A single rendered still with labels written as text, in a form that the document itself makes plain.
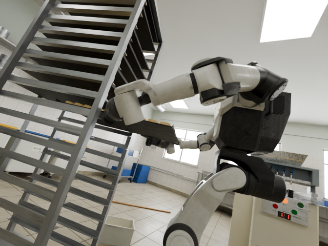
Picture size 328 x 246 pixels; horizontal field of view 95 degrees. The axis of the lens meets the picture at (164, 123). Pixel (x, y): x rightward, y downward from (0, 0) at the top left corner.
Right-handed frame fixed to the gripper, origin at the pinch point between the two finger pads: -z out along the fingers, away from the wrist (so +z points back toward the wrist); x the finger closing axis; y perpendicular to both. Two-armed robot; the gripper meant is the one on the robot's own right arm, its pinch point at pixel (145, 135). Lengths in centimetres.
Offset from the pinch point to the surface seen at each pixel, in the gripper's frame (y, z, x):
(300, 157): 43, 166, 31
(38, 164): 10, -49, -29
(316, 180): 55, 168, 10
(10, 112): -11, -70, -11
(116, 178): -7.7, -7.0, -32.4
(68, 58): 1, -58, 24
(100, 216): -9, -9, -56
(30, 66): -14, -73, 15
